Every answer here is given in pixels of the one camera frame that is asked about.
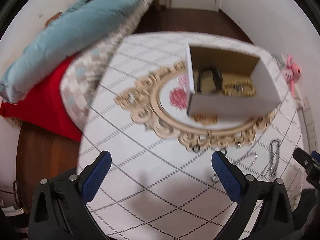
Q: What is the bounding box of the white cardboard box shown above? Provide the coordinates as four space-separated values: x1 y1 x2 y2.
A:
185 43 281 118

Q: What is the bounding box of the checkered bed sheet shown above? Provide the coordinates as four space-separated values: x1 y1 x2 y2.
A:
60 0 155 131

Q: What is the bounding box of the wooden bead bracelet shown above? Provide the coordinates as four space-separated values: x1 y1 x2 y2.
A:
222 78 257 98

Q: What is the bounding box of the brown plush toy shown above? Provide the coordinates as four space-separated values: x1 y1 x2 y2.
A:
44 12 62 27

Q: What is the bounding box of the red blanket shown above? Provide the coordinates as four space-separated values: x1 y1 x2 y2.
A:
1 56 82 142

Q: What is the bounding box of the white patterned tablecloth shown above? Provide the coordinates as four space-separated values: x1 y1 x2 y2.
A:
78 32 304 239

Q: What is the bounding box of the light blue duvet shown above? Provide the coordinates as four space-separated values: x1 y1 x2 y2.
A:
1 0 142 103

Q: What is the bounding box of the black smart band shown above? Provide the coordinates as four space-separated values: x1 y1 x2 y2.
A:
197 65 223 94

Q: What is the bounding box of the pink panther plush toy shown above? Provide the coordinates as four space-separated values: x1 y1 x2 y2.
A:
281 55 301 97

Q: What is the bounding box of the white wall power strip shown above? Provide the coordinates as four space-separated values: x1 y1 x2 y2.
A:
302 97 319 152

